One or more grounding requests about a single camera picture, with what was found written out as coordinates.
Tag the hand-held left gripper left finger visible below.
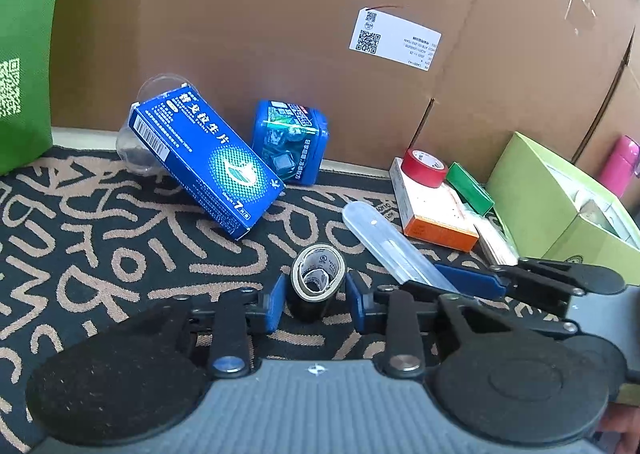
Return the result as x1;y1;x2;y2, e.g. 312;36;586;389
117;278;287;381

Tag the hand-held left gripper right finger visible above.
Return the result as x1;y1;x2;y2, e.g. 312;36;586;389
346;270;502;379

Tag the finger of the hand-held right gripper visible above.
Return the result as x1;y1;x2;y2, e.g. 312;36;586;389
500;284;583;336
434;258;627;301

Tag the black tape roll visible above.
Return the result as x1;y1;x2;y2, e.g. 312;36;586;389
286;243;347;324

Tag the clear plastic case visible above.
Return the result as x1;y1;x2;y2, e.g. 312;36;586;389
342;201;461;295

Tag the slim green box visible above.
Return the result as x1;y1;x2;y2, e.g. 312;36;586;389
446;162;496;216

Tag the light green box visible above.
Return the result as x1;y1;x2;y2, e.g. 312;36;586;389
485;131;640;272

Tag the red tape roll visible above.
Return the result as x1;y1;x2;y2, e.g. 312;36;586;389
402;148;448;188

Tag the blue gum container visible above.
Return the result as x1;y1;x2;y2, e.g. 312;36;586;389
251;100;330;186

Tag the blue medicine box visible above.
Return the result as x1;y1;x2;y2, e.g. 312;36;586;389
127;88;286;241

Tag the clear plastic cup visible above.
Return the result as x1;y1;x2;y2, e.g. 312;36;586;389
116;73;193;176

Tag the person's right hand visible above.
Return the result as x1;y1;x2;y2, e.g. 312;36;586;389
597;401;640;454

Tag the thin white pack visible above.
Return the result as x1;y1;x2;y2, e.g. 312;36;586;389
470;214;520;266

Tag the white and orange box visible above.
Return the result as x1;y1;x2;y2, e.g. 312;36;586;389
389;157;480;253

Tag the pink bottle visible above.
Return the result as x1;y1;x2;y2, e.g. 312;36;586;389
597;135;640;200

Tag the black patterned mat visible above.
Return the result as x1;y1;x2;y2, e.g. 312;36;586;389
0;146;640;454

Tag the white shipping label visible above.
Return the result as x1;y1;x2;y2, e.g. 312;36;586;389
349;5;443;72

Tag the large cardboard box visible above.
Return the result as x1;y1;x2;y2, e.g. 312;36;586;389
50;0;636;185

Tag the green fabric bag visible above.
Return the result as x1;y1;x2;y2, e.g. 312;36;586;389
0;0;71;176

